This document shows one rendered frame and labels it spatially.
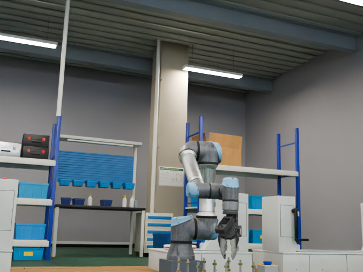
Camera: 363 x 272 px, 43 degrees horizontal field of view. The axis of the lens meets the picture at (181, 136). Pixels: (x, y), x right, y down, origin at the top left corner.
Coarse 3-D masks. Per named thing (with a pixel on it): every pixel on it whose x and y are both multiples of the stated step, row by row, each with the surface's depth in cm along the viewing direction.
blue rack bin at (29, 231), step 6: (18, 228) 591; (24, 228) 594; (30, 228) 596; (36, 228) 599; (42, 228) 602; (18, 234) 590; (24, 234) 593; (30, 234) 595; (36, 234) 598; (42, 234) 601
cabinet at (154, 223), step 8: (136, 216) 777; (152, 216) 731; (160, 216) 736; (168, 216) 741; (136, 224) 772; (144, 224) 731; (152, 224) 729; (160, 224) 734; (168, 224) 738; (136, 232) 767; (144, 232) 727; (152, 232) 726; (160, 232) 731; (168, 232) 736; (136, 240) 763; (144, 240) 722; (152, 240) 724; (136, 248) 758; (144, 248) 719; (144, 256) 721
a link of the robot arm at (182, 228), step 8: (184, 216) 242; (192, 216) 247; (176, 224) 241; (184, 224) 241; (192, 224) 242; (176, 232) 240; (184, 232) 240; (192, 232) 241; (176, 240) 240; (184, 240) 239
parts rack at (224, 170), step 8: (200, 120) 714; (200, 128) 711; (296, 128) 781; (200, 136) 709; (296, 136) 778; (288, 144) 799; (296, 144) 776; (296, 152) 774; (280, 160) 823; (296, 160) 771; (216, 168) 709; (224, 168) 715; (232, 168) 720; (240, 168) 726; (248, 168) 731; (256, 168) 736; (264, 168) 743; (280, 168) 820; (296, 168) 769; (184, 176) 751; (248, 176) 795; (256, 176) 800; (264, 176) 807; (272, 176) 813; (280, 176) 812; (296, 176) 767; (184, 184) 748; (280, 184) 814; (296, 184) 765; (184, 192) 745; (280, 192) 811; (296, 192) 763; (184, 200) 741; (296, 200) 760; (184, 208) 738; (192, 208) 719; (200, 240) 679; (248, 248) 706; (256, 248) 711
